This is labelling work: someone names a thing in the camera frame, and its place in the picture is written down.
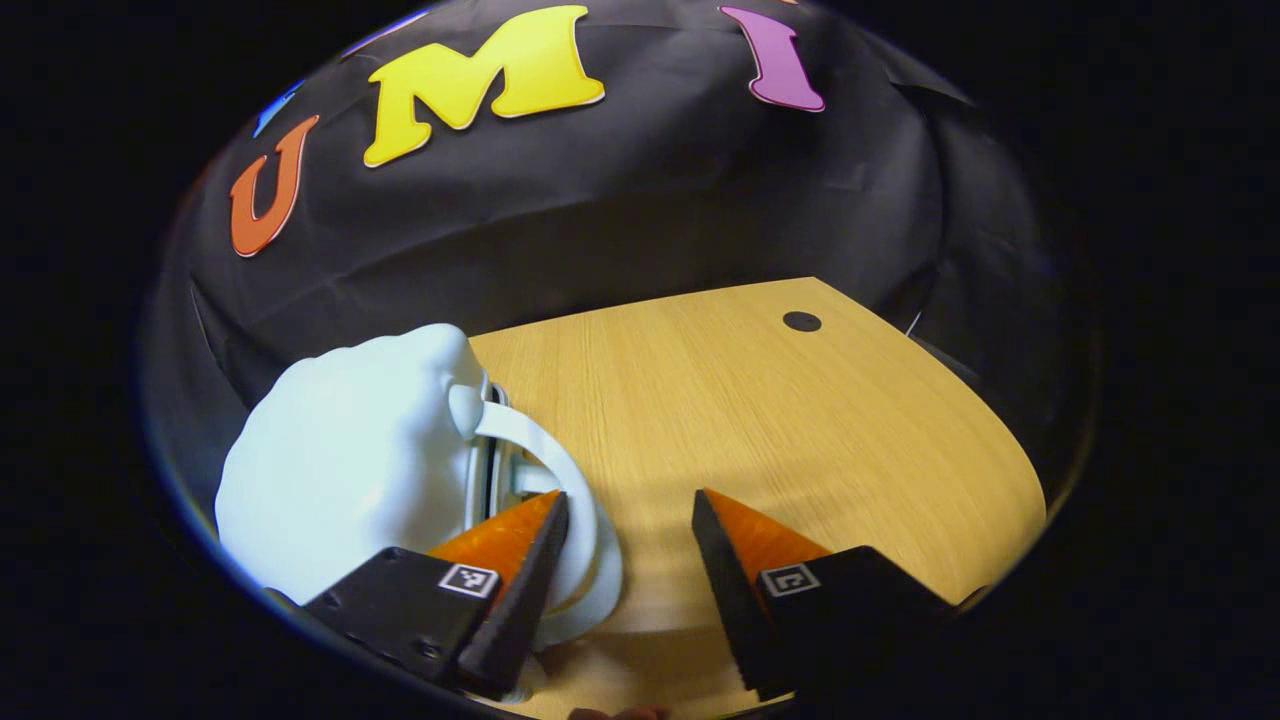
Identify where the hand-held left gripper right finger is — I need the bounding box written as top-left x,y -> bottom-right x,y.
691,487 -> 958,702

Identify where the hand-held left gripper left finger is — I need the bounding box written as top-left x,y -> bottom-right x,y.
303,489 -> 571,701

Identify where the light blue suitcase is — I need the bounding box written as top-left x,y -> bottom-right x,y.
214,322 -> 624,701

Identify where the black backdrop cloth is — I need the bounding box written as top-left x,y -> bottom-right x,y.
145,0 -> 1096,481

